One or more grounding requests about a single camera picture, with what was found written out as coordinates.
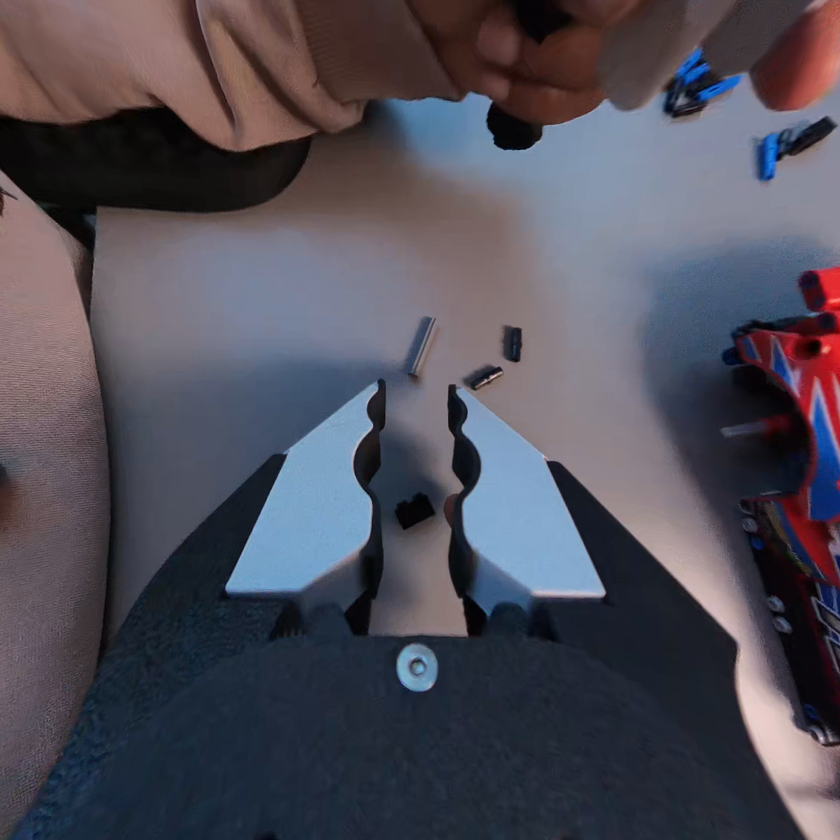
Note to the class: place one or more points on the person's left forearm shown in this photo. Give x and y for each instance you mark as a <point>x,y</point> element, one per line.
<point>197,59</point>

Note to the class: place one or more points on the long blue lego pin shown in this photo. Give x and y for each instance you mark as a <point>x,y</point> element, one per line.
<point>766,154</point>

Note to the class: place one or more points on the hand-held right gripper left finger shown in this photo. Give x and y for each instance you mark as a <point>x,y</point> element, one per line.
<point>308,525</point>

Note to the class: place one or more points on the cluster of blue black pins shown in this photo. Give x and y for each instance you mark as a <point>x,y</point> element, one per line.
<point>695,85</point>

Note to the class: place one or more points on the lego race car model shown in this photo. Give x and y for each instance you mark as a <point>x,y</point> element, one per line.
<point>807,394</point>

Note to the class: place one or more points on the black two-hole lego brick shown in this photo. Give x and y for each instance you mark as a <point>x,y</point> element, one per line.
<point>415,510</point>

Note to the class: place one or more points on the grey lego axle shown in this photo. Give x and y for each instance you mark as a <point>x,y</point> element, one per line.
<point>421,344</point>

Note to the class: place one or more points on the black flat lego piece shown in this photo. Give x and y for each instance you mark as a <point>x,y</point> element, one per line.
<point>810,134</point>

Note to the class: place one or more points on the person's left hand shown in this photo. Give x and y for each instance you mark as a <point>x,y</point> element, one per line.
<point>499,65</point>

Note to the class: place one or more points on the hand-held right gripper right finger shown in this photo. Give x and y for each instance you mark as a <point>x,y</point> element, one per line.
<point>531,525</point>

